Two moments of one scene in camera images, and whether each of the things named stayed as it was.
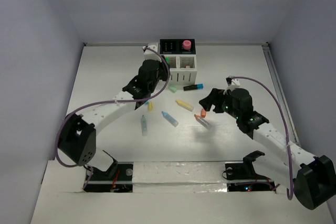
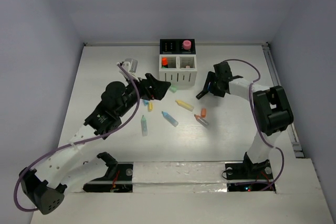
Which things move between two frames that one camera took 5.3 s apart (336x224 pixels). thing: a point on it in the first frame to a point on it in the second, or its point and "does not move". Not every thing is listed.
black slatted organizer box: x=175 y=46 does not move
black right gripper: x=214 y=98 to x=211 y=77
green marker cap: x=172 y=88 does not move
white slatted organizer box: x=182 y=70 does not move
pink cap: x=187 y=44 does not move
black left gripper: x=165 y=71 to x=161 y=87
